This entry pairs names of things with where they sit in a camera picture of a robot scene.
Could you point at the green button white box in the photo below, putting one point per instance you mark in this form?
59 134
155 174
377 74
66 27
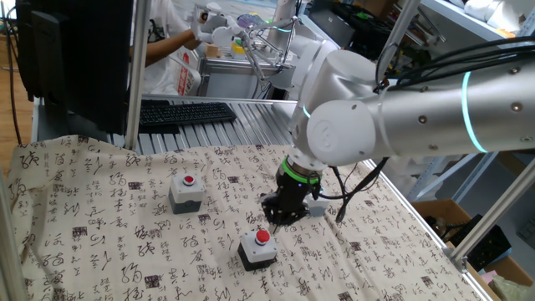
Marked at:
319 207

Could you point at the aluminium frame post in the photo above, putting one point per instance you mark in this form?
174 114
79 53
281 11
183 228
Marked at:
399 29
138 71
493 211

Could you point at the black computer monitor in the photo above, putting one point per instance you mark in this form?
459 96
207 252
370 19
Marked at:
83 62

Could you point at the beige calligraphy print tablecloth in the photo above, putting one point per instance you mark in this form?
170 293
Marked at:
125 234

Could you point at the black equipment case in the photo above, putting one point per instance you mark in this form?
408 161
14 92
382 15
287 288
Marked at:
355 21

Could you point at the black floor case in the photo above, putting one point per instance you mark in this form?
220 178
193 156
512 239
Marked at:
480 244

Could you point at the aluminium table edge rail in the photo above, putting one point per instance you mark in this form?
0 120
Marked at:
418 217

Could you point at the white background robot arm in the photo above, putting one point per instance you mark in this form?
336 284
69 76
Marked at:
301 46

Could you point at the red button grey-base box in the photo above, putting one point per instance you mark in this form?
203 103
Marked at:
186 194

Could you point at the black computer keyboard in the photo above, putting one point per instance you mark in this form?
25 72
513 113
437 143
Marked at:
188 113

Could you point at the pale green bag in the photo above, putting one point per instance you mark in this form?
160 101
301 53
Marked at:
503 289

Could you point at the grey metal shelving rack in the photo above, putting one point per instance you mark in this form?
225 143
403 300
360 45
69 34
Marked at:
468 175

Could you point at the red mushroom button black-base box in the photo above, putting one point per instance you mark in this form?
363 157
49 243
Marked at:
255 251

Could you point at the brown cardboard box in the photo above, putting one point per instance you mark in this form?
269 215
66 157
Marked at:
439 209
499 267

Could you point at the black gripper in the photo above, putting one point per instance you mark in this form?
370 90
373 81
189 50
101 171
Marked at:
292 194

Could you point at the small wooden block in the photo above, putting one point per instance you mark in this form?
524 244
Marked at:
212 51

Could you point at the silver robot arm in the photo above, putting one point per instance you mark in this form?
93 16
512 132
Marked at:
418 113

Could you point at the white t-shirt person torso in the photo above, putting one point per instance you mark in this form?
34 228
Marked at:
161 79

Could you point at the white handheld teleoperation device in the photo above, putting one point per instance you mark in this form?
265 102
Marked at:
221 33

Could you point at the bare person forearm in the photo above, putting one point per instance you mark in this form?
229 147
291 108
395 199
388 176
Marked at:
167 46

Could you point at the yellow toy block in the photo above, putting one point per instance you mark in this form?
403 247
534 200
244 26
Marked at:
238 51

